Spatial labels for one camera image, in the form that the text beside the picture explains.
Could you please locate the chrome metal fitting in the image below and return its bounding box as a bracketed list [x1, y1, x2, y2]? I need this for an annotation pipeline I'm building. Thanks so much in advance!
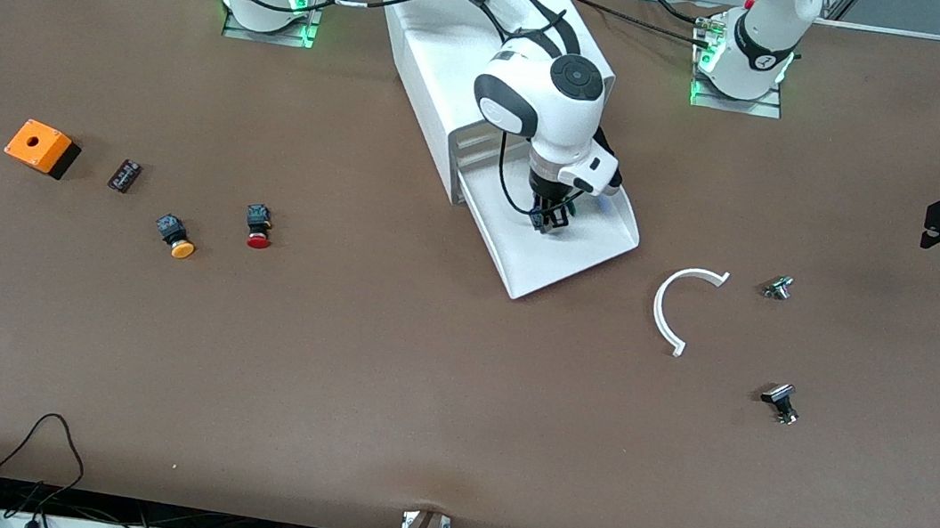
[762, 272, 795, 303]

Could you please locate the looped black cable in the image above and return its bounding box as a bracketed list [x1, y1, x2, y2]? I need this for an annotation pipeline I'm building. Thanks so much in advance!
[0, 406, 93, 515]

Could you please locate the white half ring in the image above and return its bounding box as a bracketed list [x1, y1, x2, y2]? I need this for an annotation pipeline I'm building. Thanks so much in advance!
[647, 263, 731, 363]

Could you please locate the red push button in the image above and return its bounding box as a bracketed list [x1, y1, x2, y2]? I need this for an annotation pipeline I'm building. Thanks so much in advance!
[243, 202, 276, 251]

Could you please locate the orange button box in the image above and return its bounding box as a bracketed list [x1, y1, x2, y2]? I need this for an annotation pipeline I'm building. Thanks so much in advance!
[1, 116, 85, 183]

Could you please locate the yellow push button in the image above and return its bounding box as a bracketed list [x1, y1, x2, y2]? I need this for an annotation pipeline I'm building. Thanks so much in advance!
[152, 212, 200, 262]

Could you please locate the black button with square cap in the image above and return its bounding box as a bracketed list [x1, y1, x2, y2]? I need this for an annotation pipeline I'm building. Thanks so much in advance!
[758, 381, 803, 427]

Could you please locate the black table cable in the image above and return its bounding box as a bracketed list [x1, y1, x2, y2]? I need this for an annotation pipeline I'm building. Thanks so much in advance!
[559, 0, 707, 51]
[633, 0, 720, 29]

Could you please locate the white plastic drawer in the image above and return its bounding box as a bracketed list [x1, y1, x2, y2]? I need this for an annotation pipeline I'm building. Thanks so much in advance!
[442, 124, 652, 314]
[451, 114, 511, 151]
[453, 133, 506, 175]

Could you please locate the white drawer cabinet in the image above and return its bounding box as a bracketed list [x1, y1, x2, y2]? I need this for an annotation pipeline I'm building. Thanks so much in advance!
[362, 0, 622, 223]

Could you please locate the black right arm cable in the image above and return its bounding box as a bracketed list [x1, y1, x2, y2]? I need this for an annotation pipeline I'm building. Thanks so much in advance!
[158, 0, 588, 222]

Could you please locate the small black contact block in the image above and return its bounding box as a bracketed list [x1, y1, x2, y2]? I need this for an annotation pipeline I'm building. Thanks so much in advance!
[106, 157, 144, 196]

